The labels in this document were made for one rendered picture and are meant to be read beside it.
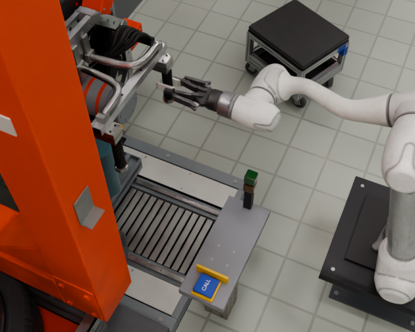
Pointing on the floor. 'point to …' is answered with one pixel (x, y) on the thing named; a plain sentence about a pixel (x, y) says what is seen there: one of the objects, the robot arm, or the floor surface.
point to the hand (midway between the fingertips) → (168, 83)
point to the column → (226, 306)
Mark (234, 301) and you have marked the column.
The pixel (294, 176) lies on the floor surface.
